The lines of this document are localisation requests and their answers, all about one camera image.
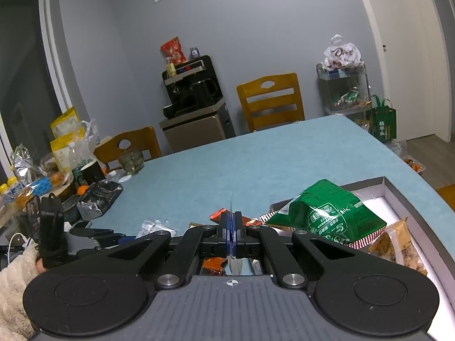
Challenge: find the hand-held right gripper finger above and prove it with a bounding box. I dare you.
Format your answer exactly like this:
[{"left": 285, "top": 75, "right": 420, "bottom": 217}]
[
  {"left": 233, "top": 212, "right": 384, "bottom": 288},
  {"left": 82, "top": 212, "right": 232, "bottom": 288}
]

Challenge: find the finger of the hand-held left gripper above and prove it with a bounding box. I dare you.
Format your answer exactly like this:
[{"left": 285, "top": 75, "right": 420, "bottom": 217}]
[
  {"left": 69, "top": 227, "right": 115, "bottom": 238},
  {"left": 94, "top": 234, "right": 137, "bottom": 247}
]

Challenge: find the clear pink snack packet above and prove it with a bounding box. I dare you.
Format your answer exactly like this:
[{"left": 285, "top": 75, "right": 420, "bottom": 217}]
[{"left": 227, "top": 192, "right": 264, "bottom": 276}]

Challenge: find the white silver snack packet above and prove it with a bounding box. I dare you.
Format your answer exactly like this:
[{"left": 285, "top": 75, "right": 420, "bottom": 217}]
[{"left": 136, "top": 219, "right": 177, "bottom": 238}]

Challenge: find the green snack bag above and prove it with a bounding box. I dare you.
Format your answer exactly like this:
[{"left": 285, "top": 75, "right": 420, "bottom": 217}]
[{"left": 265, "top": 178, "right": 387, "bottom": 250}]

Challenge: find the tan nut snack packet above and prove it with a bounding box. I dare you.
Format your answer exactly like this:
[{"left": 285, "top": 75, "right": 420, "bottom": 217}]
[{"left": 368, "top": 218, "right": 427, "bottom": 277}]

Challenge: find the grey box with white inside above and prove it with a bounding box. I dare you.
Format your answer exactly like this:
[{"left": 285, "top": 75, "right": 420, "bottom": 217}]
[{"left": 269, "top": 176, "right": 455, "bottom": 341}]

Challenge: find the person's left forearm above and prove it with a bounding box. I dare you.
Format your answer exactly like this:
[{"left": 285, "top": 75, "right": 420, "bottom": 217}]
[{"left": 0, "top": 245, "right": 47, "bottom": 341}]

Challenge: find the blue packet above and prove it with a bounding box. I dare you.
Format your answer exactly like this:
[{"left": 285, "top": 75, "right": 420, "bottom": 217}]
[{"left": 26, "top": 178, "right": 55, "bottom": 195}]

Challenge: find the black mug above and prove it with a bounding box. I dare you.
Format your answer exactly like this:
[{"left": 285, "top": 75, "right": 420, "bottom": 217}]
[{"left": 73, "top": 160, "right": 107, "bottom": 187}]

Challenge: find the crumpled silver foil bag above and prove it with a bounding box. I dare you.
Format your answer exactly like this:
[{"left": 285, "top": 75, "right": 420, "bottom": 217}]
[{"left": 11, "top": 144, "right": 40, "bottom": 185}]

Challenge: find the glass jar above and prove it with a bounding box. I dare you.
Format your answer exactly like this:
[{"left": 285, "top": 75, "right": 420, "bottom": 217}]
[{"left": 118, "top": 149, "right": 145, "bottom": 175}]

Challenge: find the yellow pouch bag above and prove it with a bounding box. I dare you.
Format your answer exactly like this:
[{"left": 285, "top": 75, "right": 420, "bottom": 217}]
[
  {"left": 50, "top": 133, "right": 86, "bottom": 173},
  {"left": 50, "top": 107, "right": 80, "bottom": 139}
]

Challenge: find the clear plastic bag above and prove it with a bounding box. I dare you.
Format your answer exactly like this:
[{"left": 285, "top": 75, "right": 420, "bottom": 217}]
[{"left": 67, "top": 119, "right": 102, "bottom": 171}]

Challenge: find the wooden chair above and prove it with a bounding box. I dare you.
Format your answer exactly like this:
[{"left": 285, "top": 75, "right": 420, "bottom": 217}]
[
  {"left": 435, "top": 186, "right": 455, "bottom": 203},
  {"left": 93, "top": 126, "right": 162, "bottom": 174},
  {"left": 236, "top": 73, "right": 305, "bottom": 134}
]

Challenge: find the black beige water dispenser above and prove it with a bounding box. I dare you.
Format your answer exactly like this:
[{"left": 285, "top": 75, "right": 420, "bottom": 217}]
[{"left": 159, "top": 55, "right": 237, "bottom": 154}]

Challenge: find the dark window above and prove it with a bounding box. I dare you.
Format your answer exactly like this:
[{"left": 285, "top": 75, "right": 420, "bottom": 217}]
[{"left": 0, "top": 0, "right": 77, "bottom": 171}]

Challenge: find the metal shelf cart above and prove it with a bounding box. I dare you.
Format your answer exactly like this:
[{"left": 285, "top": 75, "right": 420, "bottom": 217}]
[{"left": 316, "top": 62, "right": 374, "bottom": 136}]

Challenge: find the green tote bag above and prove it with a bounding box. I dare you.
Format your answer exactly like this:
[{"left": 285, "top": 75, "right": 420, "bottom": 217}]
[{"left": 371, "top": 95, "right": 398, "bottom": 141}]

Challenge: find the orange food tray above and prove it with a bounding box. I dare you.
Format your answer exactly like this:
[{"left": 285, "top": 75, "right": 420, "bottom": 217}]
[{"left": 402, "top": 154, "right": 426, "bottom": 175}]

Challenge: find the red snack bag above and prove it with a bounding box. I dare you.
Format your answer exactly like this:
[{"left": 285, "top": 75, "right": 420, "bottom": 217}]
[{"left": 160, "top": 36, "right": 187, "bottom": 65}]

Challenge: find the white plastic bag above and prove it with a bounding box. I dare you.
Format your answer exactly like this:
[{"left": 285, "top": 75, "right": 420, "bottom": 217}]
[{"left": 323, "top": 34, "right": 364, "bottom": 70}]

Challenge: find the white door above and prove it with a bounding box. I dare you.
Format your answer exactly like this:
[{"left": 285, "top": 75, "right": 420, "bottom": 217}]
[{"left": 352, "top": 0, "right": 455, "bottom": 143}]

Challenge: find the white cable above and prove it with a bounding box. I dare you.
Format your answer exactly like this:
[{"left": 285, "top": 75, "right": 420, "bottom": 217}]
[{"left": 8, "top": 232, "right": 28, "bottom": 250}]

